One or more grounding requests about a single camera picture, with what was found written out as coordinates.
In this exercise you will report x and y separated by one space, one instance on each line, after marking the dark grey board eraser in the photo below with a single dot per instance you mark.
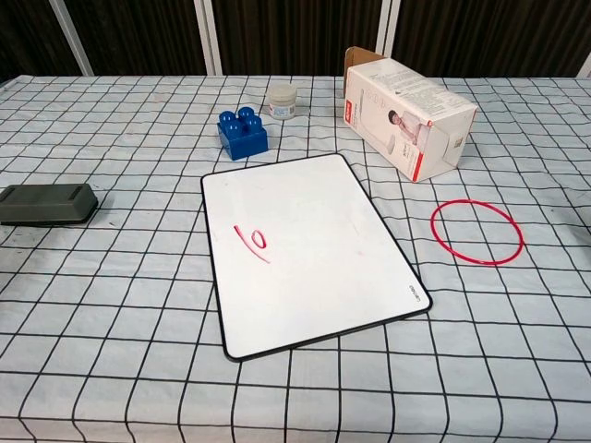
46 203

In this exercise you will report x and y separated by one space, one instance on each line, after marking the blue toy building brick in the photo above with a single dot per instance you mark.
242 138

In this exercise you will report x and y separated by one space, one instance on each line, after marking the small white round jar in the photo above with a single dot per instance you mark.
281 104

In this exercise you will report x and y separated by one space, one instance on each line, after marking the white cardboard product box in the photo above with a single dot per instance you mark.
415 111

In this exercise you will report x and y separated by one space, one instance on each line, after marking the dark partition panel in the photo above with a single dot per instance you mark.
295 37
485 27
138 37
27 37

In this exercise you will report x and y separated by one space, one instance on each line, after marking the white black checkered tablecloth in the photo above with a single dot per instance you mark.
115 300

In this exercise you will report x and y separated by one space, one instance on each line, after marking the white board with black frame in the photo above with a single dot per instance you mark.
314 258

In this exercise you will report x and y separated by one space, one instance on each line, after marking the white partition frame post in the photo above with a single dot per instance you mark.
75 46
208 41
387 27
585 60

